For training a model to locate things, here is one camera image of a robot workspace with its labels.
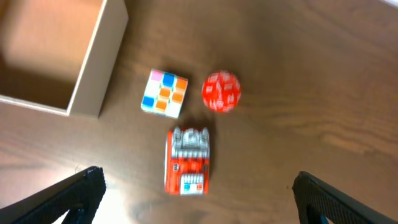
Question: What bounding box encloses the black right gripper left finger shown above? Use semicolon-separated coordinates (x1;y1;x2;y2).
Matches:
1;166;106;224

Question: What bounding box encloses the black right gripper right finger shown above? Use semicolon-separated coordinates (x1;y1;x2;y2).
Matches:
292;171;397;224

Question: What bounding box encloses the red toy fire truck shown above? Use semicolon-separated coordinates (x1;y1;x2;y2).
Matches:
164;127;210;196

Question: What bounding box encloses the colourful puzzle cube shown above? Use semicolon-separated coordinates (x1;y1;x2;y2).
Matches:
141;69;188;119

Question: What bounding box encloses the red ball with white numbers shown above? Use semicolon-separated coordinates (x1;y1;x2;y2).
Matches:
201;70;242;113

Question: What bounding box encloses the white cardboard box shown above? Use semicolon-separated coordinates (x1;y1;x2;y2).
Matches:
1;0;129;117

